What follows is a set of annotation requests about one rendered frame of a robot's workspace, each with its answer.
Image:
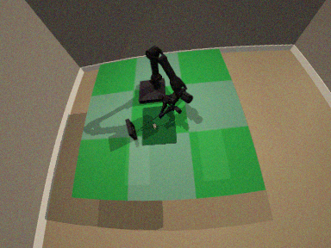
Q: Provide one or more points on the black square cooling fan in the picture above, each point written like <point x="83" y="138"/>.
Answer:
<point x="131" y="131"/>

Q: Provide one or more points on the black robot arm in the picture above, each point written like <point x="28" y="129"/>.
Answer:
<point x="175" y="82"/>

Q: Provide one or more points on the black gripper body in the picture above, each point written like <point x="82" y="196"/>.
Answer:
<point x="171" y="106"/>

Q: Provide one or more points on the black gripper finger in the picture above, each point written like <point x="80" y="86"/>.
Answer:
<point x="163" y="107"/>
<point x="168" y="110"/>

